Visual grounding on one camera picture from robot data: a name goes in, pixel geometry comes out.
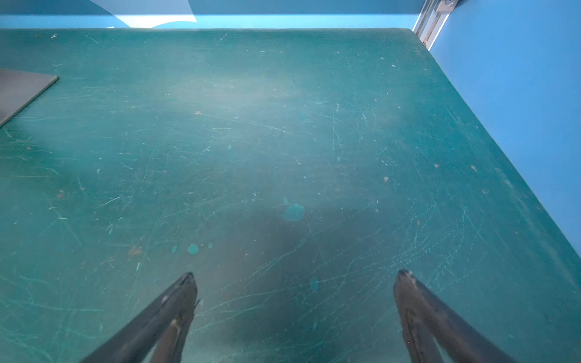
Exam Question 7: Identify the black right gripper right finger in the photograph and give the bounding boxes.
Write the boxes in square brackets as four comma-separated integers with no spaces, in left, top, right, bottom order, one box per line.
[393,270,514,362]

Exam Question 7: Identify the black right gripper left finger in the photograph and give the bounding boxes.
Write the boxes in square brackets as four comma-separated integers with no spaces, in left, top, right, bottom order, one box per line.
[83,272,198,363]

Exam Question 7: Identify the brown tree base plate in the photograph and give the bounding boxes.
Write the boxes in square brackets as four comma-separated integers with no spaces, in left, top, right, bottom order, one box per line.
[0,69,59,126]

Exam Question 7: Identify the aluminium frame post right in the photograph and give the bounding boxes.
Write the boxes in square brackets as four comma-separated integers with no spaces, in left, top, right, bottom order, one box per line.
[412,0,459,51]

